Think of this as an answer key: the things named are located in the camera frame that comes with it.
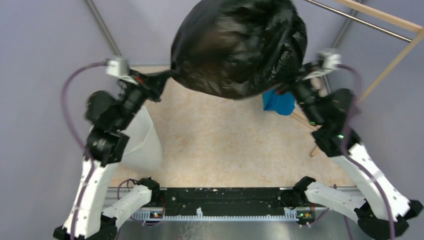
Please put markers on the wooden clothes rack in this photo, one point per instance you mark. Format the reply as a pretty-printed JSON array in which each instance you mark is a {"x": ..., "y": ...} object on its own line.
[{"x": 390, "y": 60}]

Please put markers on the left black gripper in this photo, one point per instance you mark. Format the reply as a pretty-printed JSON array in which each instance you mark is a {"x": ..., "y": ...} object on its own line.
[{"x": 153, "y": 83}]

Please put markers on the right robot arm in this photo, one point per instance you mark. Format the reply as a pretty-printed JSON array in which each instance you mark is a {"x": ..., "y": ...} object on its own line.
[{"x": 380, "y": 210}]

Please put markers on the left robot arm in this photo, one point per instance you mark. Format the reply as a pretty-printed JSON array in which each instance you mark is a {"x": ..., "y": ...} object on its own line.
[{"x": 102, "y": 151}]

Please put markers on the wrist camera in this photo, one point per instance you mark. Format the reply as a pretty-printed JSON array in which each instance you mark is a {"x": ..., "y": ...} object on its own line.
[
  {"x": 119, "y": 68},
  {"x": 328, "y": 61}
]

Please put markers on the black plastic trash bag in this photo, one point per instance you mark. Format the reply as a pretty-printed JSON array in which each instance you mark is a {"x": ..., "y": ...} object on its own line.
[{"x": 237, "y": 49}]

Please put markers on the white translucent trash bin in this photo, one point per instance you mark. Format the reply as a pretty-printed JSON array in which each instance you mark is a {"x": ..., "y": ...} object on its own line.
[{"x": 143, "y": 151}]

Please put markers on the blue t-shirt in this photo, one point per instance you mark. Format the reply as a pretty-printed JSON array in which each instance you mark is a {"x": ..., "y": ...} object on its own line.
[{"x": 282, "y": 104}]

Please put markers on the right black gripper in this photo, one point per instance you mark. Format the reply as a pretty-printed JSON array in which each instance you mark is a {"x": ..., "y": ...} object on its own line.
[{"x": 299, "y": 72}]

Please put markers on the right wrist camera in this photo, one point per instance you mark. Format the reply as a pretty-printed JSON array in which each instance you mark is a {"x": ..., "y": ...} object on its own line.
[{"x": 328, "y": 61}]

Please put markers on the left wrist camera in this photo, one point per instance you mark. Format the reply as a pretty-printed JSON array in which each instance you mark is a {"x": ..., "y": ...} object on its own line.
[{"x": 119, "y": 68}]

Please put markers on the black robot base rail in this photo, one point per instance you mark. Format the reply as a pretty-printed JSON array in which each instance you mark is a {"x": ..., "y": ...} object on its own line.
[{"x": 228, "y": 205}]

